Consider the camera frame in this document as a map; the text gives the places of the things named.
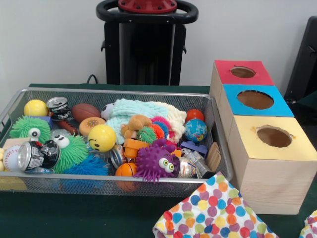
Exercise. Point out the brown monkey toy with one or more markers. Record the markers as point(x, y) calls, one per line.
point(133, 124)

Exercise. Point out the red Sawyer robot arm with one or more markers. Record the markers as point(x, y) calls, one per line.
point(147, 6)

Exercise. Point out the dark green table cloth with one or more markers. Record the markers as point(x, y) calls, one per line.
point(74, 218)

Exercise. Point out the small soccer ball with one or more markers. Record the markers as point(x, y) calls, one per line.
point(107, 111)

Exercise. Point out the shallow clear bin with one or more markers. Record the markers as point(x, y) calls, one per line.
point(218, 171)

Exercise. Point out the light teal cloth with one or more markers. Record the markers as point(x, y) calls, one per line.
point(133, 110)

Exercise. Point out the green spiky ball with eyes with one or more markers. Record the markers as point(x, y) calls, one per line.
point(72, 153)

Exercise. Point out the yellow ball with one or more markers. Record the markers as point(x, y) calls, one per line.
point(102, 138)
point(35, 107)

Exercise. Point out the wooden box with three holes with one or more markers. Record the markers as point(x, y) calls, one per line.
point(267, 173)

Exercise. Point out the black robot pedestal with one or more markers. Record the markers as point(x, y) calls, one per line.
point(143, 54)

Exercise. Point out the blue spiky ball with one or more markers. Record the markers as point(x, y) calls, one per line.
point(86, 166)

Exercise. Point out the colourful patterned cloth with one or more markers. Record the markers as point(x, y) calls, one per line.
point(218, 213)
point(311, 228)

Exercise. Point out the cream yellow cloth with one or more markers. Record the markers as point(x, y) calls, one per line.
point(177, 119)

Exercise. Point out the purple spiky monster toy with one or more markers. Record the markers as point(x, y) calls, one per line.
point(156, 163)

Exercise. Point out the blue globe ball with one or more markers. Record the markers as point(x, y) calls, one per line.
point(195, 130)

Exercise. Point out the small brown football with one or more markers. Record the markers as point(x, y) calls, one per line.
point(85, 112)

